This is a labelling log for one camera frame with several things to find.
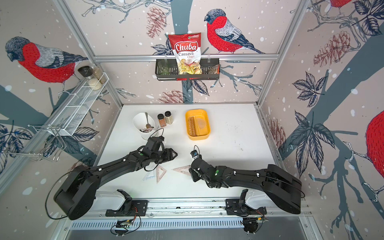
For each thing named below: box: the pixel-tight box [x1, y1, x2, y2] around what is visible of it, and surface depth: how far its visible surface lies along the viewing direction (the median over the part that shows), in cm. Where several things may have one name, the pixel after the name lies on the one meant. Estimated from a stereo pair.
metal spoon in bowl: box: [144, 112, 151, 129], surface depth 103 cm
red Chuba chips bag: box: [168, 32, 203, 75], surface depth 84 cm
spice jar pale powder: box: [164, 110, 174, 125], surface depth 106 cm
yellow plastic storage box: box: [185, 109, 211, 141], surface depth 109 cm
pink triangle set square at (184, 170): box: [171, 165, 191, 176], surface depth 89 cm
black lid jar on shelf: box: [77, 66, 93, 77], surface depth 80 cm
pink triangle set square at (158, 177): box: [156, 165, 167, 184], surface depth 86 cm
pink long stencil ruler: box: [188, 116, 197, 137], surface depth 109 cm
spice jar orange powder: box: [157, 113, 167, 128], surface depth 103 cm
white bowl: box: [133, 112, 156, 140], surface depth 95 cm
